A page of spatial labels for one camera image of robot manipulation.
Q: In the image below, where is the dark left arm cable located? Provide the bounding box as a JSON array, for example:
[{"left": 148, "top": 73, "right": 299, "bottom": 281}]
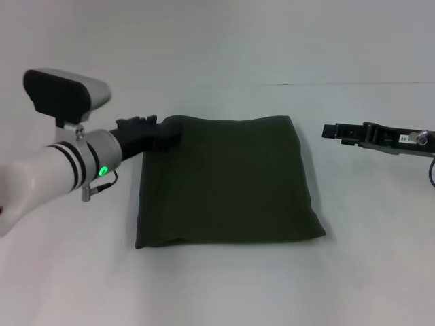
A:
[{"left": 80, "top": 168, "right": 119, "bottom": 202}]

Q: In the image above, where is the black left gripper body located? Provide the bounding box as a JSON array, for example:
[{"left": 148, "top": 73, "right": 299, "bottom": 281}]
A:
[{"left": 110, "top": 115, "right": 162, "bottom": 163}]

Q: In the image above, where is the silver camera mounting bracket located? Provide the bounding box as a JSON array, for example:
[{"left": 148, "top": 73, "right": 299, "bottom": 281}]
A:
[{"left": 54, "top": 120, "right": 90, "bottom": 153}]

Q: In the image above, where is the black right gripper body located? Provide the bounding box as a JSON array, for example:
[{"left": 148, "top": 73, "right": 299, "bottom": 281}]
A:
[{"left": 356, "top": 121, "right": 435, "bottom": 158}]

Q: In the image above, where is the dark green printed t-shirt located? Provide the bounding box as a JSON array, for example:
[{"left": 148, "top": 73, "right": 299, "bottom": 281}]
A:
[{"left": 135, "top": 114, "right": 327, "bottom": 251}]

